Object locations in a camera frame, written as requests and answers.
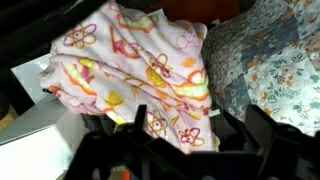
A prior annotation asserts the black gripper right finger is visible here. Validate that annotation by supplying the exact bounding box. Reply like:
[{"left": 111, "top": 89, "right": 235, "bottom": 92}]
[{"left": 246, "top": 104, "right": 320, "bottom": 180}]

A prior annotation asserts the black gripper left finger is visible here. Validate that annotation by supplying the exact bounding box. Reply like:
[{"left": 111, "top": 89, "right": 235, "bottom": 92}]
[{"left": 64, "top": 104, "right": 188, "bottom": 180}]

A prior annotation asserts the pink patterned fleece blanket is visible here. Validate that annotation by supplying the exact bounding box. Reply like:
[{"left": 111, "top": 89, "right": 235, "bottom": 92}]
[{"left": 39, "top": 0, "right": 221, "bottom": 154}]

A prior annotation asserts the blue floral quilt blanket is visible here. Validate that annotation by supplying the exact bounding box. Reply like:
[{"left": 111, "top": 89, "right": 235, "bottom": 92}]
[{"left": 200, "top": 0, "right": 320, "bottom": 138}]

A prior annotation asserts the large white cardboard box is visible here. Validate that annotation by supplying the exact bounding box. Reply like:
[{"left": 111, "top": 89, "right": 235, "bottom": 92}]
[{"left": 0, "top": 94, "right": 89, "bottom": 180}]

